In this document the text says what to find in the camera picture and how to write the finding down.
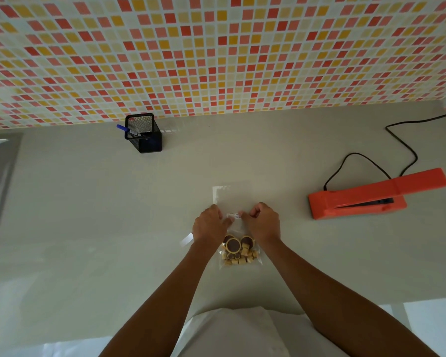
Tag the person's right thumb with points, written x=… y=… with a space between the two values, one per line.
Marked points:
x=245 y=217

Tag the orange heat sealer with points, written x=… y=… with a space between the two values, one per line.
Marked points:
x=321 y=205

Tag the person's left forearm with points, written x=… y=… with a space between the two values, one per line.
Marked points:
x=163 y=304

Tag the clear plastic peel strip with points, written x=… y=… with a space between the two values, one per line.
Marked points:
x=187 y=239

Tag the pile of small beige biscuits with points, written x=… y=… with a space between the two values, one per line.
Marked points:
x=241 y=258

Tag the black mesh pen holder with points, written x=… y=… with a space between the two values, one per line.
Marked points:
x=150 y=139

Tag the person's right forearm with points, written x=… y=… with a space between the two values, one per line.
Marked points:
x=330 y=297

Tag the round chocolate-filled biscuit cup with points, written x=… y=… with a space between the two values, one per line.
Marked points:
x=231 y=244
x=246 y=240

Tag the blue marker pen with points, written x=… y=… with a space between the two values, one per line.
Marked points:
x=122 y=127

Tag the person's left hand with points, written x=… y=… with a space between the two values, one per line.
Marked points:
x=208 y=230

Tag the clear plastic snack bag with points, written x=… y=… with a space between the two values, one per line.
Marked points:
x=233 y=198

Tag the person's left thumb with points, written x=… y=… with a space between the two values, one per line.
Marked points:
x=228 y=221

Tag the person's right hand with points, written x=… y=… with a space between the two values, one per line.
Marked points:
x=265 y=224

